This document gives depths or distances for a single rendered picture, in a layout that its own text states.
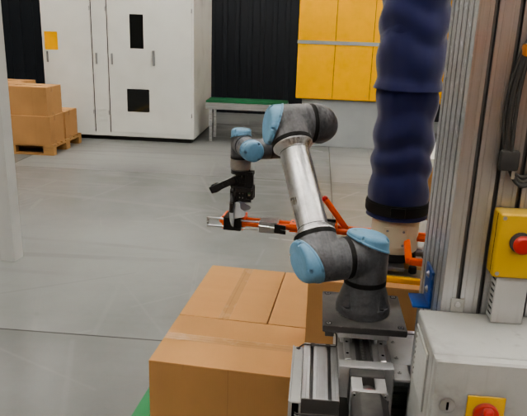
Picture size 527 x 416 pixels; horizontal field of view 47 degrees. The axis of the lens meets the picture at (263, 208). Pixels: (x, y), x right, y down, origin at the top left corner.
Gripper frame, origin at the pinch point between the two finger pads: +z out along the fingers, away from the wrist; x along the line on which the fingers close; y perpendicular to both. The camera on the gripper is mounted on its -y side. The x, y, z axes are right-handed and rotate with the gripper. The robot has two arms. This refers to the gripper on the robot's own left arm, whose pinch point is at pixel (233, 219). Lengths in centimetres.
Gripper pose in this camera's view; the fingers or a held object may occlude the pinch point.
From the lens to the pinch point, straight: 234.2
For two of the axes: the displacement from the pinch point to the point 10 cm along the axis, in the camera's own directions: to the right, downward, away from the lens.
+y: 9.8, 0.8, -1.7
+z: -0.3, 9.6, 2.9
